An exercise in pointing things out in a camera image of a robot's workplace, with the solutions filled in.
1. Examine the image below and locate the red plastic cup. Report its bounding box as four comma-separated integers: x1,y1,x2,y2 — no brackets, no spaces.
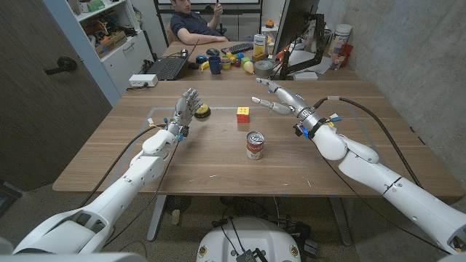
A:
337,43,354,67

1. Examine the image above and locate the colourful puzzle cube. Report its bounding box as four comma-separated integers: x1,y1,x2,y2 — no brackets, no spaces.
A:
236,106,250,124

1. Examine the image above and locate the dark blue mug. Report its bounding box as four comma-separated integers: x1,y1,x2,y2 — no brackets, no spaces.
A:
208,55,223,76

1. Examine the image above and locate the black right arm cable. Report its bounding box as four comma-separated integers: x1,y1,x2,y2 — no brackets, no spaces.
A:
312,96,425,190

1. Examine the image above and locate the white wipes canister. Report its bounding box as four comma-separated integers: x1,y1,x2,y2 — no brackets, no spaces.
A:
327,23,353,57

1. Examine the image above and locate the black computer monitor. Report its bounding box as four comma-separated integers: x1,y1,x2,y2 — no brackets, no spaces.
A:
272,0,321,57

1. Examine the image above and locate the cardboard box with clutter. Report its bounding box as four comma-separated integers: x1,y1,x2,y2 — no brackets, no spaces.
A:
93,31,128,58

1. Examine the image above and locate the white shelf cabinet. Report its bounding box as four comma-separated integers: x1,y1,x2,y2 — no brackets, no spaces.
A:
42,0,154,106

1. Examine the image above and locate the black floor fan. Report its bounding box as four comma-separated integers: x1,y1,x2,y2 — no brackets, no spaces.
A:
164,195,193,214

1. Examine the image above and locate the flat white box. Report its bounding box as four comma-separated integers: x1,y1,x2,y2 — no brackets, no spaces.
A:
293,71,320,82

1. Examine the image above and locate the black door handle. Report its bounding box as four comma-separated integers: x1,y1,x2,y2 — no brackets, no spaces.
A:
44,56,78,76

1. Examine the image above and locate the white power strip box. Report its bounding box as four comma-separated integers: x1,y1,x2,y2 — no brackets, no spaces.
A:
128,74,159,88

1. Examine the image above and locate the grey table leg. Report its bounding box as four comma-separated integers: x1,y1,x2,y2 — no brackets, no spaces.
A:
146,194,167,243
328,196,353,247

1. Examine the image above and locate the white yellow carton box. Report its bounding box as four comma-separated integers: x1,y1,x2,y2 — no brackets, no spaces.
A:
253,33,269,56

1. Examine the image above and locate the black keyboard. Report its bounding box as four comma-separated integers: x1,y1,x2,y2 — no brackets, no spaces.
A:
221,42,255,55

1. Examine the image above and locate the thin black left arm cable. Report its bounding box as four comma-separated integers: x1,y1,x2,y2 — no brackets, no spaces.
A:
103,140,182,248

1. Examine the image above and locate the person in dark shirt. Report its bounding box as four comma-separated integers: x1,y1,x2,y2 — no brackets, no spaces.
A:
170,0,229,46

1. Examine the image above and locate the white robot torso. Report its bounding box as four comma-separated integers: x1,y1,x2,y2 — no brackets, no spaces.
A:
195,217,302,262

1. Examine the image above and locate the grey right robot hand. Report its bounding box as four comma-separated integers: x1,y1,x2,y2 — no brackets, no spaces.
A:
250,77,311,118

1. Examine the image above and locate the black laptop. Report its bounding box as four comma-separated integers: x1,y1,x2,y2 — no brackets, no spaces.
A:
146,39,200,82

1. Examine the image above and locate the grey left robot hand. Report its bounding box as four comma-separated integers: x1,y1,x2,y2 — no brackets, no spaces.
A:
167,88,202,136

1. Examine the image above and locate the yellow push button black base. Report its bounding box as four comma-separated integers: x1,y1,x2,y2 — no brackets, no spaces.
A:
193,103,212,119

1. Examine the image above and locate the dark wooden door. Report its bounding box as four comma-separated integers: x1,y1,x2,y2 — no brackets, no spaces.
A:
0,0,114,192

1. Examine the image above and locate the red white soup can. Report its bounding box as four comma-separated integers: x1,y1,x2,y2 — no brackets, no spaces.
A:
245,130,266,161

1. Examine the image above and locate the grey duct tape roll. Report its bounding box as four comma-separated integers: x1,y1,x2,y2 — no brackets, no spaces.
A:
253,59,275,78

